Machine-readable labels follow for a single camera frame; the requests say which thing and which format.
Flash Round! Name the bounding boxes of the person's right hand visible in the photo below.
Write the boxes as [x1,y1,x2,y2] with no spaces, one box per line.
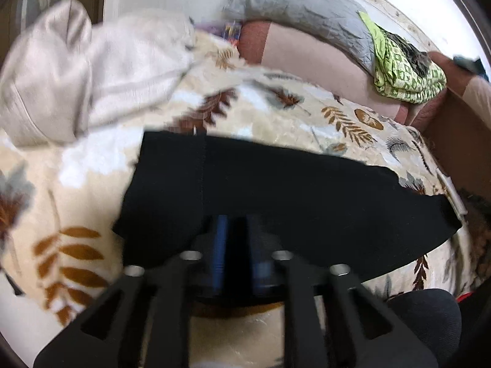
[428,51,474,96]

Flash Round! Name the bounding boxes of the pink maroon bed sheet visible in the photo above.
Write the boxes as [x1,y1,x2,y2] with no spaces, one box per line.
[238,21,447,131]

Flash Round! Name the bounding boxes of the black pants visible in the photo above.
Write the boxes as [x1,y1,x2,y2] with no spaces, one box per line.
[111,130,464,317]

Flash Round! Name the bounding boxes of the grey pillow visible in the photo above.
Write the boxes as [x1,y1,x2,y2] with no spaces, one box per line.
[223,0,375,75]

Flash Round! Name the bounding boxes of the beige garment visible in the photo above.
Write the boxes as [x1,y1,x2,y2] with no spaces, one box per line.
[1,0,195,147]

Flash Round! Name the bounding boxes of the black cloth on quilt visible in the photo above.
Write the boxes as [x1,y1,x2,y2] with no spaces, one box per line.
[385,32,432,78]

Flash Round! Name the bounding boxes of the leaf-patterned cream blanket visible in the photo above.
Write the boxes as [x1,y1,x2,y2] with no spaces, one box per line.
[1,33,462,366]

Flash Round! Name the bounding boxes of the right forearm pink sleeve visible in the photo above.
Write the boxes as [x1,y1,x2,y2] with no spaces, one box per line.
[462,76,491,126]

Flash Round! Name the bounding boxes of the green white checkered quilt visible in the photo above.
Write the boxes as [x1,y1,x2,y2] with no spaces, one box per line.
[359,12,447,105]

